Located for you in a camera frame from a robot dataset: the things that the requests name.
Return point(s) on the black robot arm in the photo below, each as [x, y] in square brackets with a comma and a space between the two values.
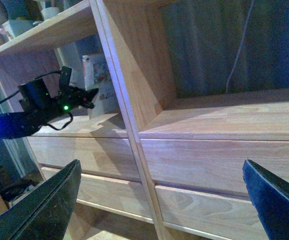
[7, 125]

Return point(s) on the pale blue container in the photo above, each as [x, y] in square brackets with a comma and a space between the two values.
[14, 28]

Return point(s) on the white illustrated book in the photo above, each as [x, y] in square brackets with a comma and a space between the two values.
[97, 76]

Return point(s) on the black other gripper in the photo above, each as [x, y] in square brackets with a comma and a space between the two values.
[37, 101]

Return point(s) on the white cup on shelf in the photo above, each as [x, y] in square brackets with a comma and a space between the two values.
[49, 12]

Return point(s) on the light wooden bookshelf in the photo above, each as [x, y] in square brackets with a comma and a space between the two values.
[201, 85]

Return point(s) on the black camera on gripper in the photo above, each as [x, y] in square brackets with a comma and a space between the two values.
[65, 77]

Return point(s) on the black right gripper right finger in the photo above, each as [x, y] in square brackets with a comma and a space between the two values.
[269, 195]

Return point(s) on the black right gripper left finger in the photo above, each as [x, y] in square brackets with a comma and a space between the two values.
[45, 213]

